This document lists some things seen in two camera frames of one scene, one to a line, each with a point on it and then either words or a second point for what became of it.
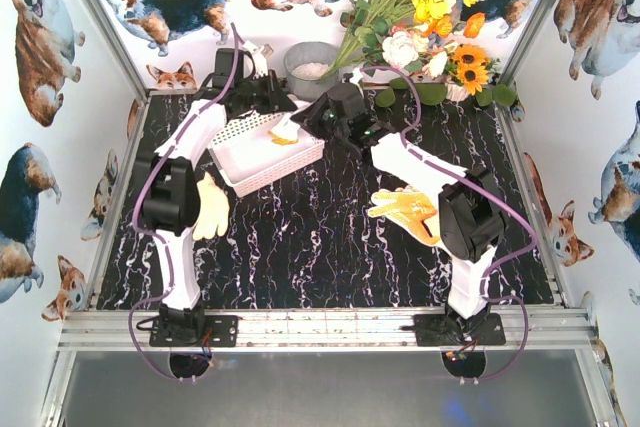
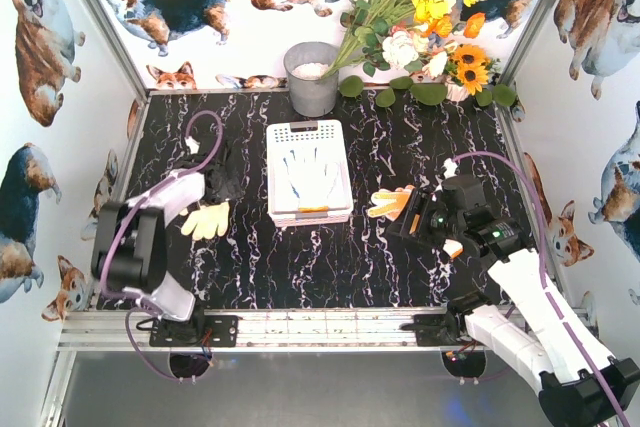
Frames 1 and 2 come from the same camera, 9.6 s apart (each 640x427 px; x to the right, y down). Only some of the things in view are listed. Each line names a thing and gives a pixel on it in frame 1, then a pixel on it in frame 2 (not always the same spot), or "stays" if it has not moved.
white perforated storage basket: [250, 160] → [308, 175]
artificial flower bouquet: [407, 5] stays
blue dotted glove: [285, 132] → [310, 181]
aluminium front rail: [129, 331] stays
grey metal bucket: [304, 64] stays
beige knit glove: [214, 211] stays
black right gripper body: [317, 115] → [415, 217]
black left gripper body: [270, 88] → [216, 192]
